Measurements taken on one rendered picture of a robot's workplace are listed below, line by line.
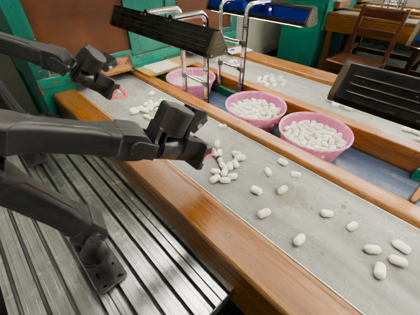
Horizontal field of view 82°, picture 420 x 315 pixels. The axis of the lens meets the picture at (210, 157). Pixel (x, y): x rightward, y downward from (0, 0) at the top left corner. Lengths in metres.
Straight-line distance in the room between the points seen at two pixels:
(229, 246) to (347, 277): 0.26
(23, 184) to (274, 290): 0.50
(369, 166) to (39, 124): 1.00
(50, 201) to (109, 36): 1.06
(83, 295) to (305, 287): 0.49
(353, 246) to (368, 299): 0.12
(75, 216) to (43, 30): 0.96
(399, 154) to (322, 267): 0.60
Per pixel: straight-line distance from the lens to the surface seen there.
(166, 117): 0.50
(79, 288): 0.72
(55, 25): 1.37
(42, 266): 0.79
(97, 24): 1.43
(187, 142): 0.55
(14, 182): 0.50
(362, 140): 1.11
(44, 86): 1.39
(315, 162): 0.84
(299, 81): 1.47
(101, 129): 0.47
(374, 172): 1.05
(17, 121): 0.46
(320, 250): 0.66
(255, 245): 0.60
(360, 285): 0.66
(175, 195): 0.68
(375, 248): 0.70
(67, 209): 0.56
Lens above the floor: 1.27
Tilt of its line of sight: 40 degrees down
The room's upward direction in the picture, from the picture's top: straight up
